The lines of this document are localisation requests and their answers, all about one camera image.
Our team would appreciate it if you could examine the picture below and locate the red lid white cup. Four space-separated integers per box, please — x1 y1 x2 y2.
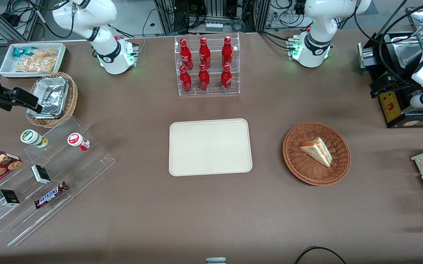
67 132 91 151

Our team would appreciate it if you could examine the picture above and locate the green lid white cup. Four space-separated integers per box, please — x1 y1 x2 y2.
21 129 49 149

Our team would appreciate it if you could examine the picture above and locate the aluminium profile frame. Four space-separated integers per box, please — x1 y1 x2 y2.
154 0 271 36

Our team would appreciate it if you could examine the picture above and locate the thin black table cable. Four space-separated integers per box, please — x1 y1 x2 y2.
294 246 348 264

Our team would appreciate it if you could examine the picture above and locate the snickers chocolate bar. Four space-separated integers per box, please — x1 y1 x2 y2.
34 181 69 209

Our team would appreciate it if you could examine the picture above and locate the triangular sandwich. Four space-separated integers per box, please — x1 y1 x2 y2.
298 137 333 168

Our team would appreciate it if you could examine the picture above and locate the clear acrylic bottle rack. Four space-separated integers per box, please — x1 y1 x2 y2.
174 33 241 97

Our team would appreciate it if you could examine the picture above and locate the white rectangular plastic bin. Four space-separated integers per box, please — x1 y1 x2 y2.
0 42 67 80

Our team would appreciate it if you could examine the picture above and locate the light tan wicker basket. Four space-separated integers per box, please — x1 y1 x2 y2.
25 71 79 129

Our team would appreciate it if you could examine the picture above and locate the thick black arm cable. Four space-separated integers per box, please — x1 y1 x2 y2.
353 0 423 89

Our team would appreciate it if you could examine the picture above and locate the brown round wicker basket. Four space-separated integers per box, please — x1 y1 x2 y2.
282 121 352 186

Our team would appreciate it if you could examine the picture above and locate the black machine with yellow panel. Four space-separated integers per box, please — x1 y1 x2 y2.
357 31 423 129

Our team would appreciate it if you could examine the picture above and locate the red cola bottle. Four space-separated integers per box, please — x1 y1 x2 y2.
179 65 193 93
221 36 234 68
220 64 233 91
180 38 194 70
198 37 212 70
198 64 211 92

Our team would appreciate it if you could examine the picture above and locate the teal snack packet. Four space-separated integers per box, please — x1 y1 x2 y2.
12 45 37 58

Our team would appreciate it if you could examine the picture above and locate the small black carton box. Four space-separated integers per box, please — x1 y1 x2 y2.
0 189 21 208
31 164 52 184

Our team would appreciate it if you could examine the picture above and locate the stack of foil trays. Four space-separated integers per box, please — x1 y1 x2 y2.
27 76 70 120

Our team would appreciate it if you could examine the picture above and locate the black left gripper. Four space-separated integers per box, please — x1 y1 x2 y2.
370 66 418 99

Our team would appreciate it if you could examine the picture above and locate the clear bag of chips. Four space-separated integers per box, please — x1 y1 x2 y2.
32 49 59 61
15 56 56 73

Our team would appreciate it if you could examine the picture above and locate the beige plastic tray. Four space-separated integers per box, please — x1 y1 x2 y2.
169 118 253 177

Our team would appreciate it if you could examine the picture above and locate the clear acrylic stepped shelf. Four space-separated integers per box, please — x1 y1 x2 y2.
0 117 116 247

